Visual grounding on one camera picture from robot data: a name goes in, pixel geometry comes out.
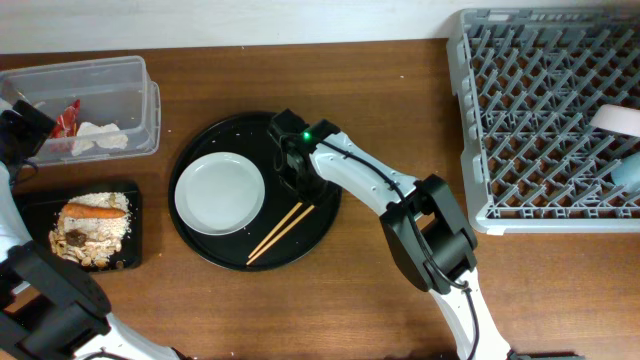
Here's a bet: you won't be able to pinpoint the orange carrot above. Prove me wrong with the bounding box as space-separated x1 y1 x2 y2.
61 203 127 219

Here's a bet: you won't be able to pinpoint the round black serving tray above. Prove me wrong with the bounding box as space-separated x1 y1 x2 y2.
168 112 342 271

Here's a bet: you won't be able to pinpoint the clear plastic bin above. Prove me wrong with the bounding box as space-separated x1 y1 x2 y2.
1 56 161 166

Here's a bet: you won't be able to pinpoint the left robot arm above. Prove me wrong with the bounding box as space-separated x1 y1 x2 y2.
1 100 184 360

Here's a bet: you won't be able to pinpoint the red snack wrapper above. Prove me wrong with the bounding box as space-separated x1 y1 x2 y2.
50 99 80 139

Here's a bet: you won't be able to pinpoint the brown food lump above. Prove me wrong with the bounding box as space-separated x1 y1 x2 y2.
64 229 87 248

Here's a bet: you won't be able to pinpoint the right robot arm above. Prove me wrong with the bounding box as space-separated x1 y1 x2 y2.
268 111 524 360

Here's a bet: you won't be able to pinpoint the white bowl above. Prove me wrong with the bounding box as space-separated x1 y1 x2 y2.
590 105 640 137

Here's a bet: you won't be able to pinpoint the grey-white plate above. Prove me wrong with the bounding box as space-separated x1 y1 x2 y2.
174 152 266 236

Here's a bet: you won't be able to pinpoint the grey dishwasher rack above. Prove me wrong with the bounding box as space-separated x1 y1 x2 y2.
447 7 639 235

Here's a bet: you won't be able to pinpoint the light blue cup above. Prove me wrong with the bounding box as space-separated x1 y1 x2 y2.
611 152 640 193

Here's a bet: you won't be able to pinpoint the wooden chopstick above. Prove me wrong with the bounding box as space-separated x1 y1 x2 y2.
247 202 303 265
246 202 315 266

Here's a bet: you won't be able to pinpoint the rice and peanut scraps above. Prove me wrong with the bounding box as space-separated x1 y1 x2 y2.
48 192 131 270

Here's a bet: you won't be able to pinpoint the white tissue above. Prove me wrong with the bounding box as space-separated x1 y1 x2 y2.
71 122 129 156

